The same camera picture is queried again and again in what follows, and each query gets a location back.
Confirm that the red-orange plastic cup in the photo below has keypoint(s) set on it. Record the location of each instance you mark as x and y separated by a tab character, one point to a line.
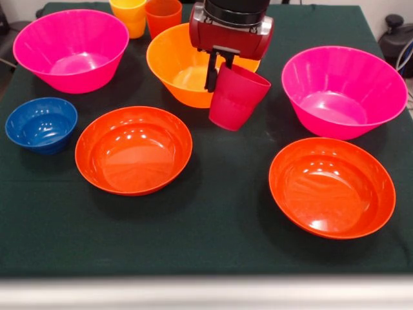
163	19

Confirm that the crimson plastic cup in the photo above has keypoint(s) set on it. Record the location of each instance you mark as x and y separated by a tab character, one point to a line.
235	100

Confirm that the black pedestal foot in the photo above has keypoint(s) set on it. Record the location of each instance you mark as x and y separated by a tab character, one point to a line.
392	42
4	22

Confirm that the blue small bowl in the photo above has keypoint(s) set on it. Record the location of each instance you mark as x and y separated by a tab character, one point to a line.
42	129

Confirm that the dark green tablecloth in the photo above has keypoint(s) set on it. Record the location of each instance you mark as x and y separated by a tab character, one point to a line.
209	226

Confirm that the orange large bowl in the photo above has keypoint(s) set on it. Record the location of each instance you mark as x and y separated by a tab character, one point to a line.
174	58

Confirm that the pink large bowl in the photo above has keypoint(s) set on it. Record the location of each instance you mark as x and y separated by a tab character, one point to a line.
338	97
71	42

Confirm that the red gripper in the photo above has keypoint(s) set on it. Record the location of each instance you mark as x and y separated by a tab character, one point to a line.
232	37

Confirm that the yellow plastic cup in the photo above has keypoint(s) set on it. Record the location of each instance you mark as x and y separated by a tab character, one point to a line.
129	19

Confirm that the red shallow bowl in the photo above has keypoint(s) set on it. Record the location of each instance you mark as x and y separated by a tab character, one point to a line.
134	155
332	193

